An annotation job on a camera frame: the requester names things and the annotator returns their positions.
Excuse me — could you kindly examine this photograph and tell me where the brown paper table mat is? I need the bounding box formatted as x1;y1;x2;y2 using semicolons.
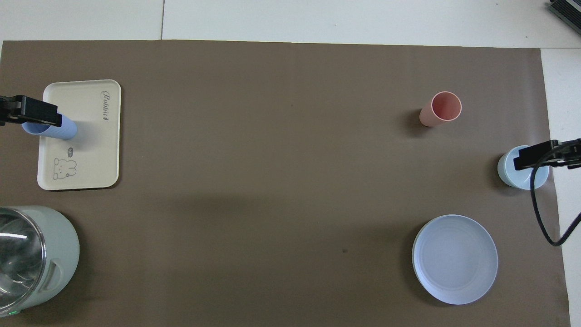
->
0;40;571;327

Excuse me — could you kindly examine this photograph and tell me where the blue plastic cup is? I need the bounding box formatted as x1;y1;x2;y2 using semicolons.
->
22;114;78;140

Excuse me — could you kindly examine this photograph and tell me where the cream rabbit print tray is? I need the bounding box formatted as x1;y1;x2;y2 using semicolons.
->
37;79;122;191

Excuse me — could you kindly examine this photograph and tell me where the light blue plate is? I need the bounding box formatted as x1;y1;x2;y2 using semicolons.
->
412;214;499;305

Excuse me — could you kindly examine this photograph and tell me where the grey ribbed device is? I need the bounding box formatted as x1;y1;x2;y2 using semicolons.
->
547;0;581;35

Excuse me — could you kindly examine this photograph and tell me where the pale green cooking pot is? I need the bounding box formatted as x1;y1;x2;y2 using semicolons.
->
0;206;80;318

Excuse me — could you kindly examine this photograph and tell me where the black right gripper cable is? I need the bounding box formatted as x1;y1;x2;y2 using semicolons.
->
530;150;581;247

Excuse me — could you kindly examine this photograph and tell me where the pink plastic cup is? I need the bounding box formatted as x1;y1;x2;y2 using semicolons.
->
419;91;463;127

